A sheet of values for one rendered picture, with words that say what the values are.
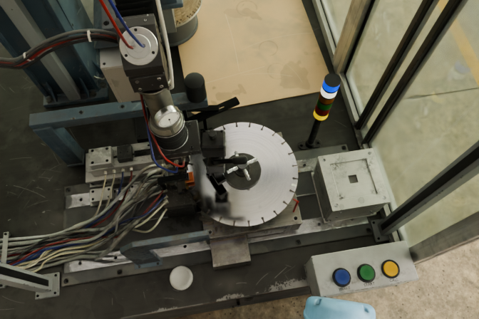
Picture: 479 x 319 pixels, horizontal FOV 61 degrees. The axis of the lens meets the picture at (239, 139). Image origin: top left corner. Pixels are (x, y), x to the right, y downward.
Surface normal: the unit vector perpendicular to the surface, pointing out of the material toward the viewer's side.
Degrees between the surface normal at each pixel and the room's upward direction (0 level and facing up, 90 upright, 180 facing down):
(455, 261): 0
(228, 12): 0
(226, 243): 0
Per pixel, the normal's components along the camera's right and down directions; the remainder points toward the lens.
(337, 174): 0.00, -0.44
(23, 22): 0.16, 0.89
